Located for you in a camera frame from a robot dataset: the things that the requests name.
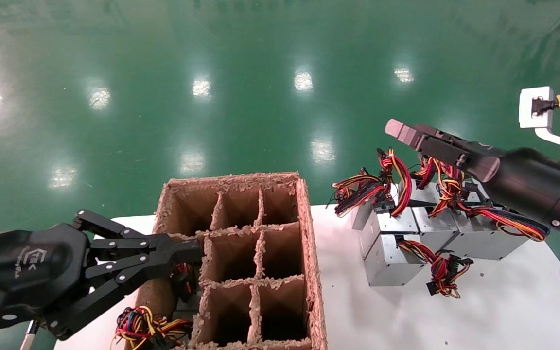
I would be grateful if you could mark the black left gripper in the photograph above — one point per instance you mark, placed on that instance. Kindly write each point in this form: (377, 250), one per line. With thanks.
(27, 272)

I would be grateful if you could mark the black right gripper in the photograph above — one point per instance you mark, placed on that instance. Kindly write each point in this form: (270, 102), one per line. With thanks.
(528, 184)

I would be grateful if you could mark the thin white rod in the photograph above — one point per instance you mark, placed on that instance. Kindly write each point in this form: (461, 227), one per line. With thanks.
(29, 338)

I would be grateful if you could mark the brown cardboard divider box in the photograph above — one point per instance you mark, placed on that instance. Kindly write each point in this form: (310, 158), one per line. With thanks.
(316, 301)

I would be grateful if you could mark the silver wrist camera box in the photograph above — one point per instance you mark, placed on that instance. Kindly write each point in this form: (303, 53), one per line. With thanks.
(528, 112)

